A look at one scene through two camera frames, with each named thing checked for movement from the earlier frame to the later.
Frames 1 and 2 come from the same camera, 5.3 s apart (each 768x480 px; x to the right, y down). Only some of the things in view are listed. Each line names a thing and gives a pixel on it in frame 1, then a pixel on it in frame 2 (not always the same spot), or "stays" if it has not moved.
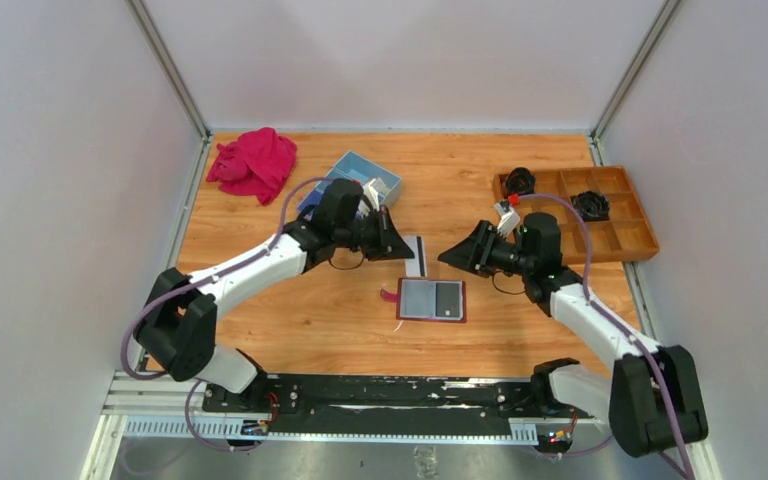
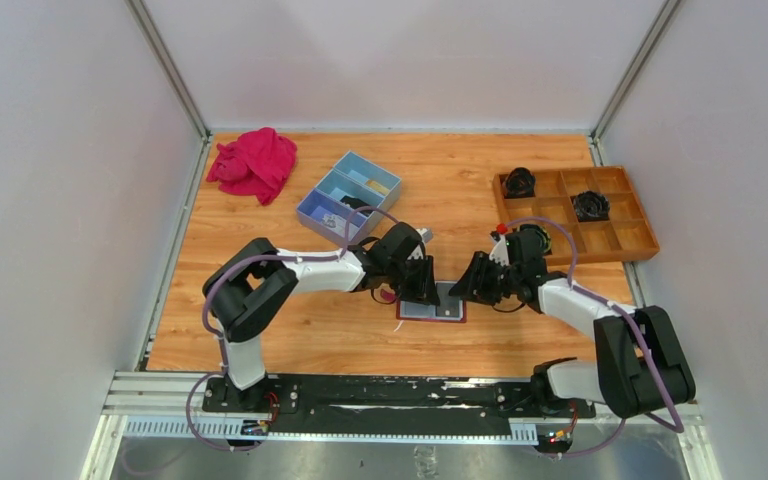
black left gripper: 383,232 -> 420,278
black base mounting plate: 383,398 stays
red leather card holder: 430,300 stays
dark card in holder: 447,299 stays
